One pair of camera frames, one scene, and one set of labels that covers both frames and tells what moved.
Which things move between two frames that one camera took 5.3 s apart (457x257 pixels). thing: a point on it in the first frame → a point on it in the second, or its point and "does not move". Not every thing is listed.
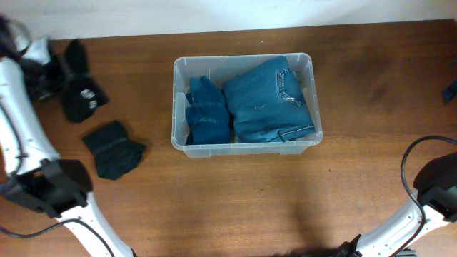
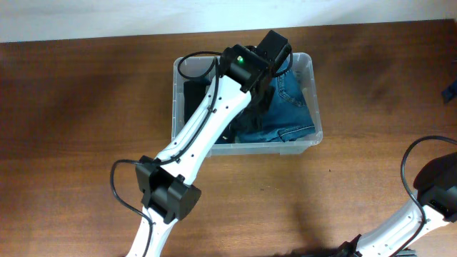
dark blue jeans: (269, 104) does not move
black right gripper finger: (449, 92) does not move
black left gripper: (60, 65) → (265, 104)
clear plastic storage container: (245, 105) does not move
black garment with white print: (82, 96) → (193, 93)
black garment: (116, 153) → (248, 119)
